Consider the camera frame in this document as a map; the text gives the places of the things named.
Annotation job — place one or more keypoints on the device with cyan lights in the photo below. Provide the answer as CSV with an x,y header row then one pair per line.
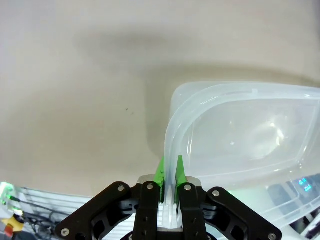
x,y
305,184

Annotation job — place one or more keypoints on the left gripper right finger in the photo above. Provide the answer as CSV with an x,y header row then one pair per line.
x,y
192,212

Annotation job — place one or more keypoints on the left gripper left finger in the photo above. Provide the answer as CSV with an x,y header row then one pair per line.
x,y
147,212

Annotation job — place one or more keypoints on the clear plastic bin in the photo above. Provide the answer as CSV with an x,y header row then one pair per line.
x,y
237,125

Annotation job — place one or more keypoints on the green lit device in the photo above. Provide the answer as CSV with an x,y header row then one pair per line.
x,y
6,197

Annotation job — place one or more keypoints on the yellow emergency stop button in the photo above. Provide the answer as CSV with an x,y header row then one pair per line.
x,y
12,225

